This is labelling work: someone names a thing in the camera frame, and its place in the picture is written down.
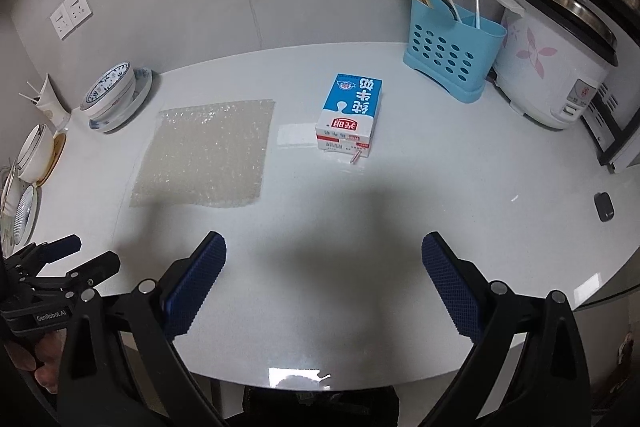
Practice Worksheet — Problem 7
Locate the blue white porcelain plate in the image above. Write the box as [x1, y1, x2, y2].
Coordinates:
[88, 67, 153, 133]

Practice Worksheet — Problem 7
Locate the white microwave oven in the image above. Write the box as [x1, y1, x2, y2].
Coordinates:
[582, 25, 639, 173]

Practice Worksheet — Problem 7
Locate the blue utensil holder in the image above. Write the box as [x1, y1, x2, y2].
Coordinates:
[404, 0, 506, 104]

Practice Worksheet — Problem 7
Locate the blue white porcelain bowl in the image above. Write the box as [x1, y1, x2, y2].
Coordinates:
[80, 62, 136, 121]

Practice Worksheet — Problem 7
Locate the person's left hand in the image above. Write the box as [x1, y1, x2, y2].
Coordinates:
[4, 329, 66, 395]

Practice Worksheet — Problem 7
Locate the blue white milk carton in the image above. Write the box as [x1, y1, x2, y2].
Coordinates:
[316, 74, 383, 164]

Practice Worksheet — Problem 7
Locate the small black remote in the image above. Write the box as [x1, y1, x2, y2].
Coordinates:
[593, 192, 615, 222]

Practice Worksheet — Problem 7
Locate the metal spoon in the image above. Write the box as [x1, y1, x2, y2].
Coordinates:
[439, 0, 460, 22]

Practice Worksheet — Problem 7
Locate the white rice cooker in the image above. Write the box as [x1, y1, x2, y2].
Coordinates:
[492, 0, 618, 130]

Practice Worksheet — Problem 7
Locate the white cup with sticks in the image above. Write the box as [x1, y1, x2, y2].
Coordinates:
[18, 74, 70, 132]

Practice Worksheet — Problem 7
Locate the bubble wrap sheet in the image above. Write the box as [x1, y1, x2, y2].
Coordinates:
[130, 100, 276, 208]

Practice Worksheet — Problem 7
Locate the patterned plate at edge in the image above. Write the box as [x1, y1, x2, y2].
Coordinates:
[1, 185, 40, 258]

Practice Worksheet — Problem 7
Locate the left wall socket pair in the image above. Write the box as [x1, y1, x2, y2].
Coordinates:
[50, 0, 93, 40]

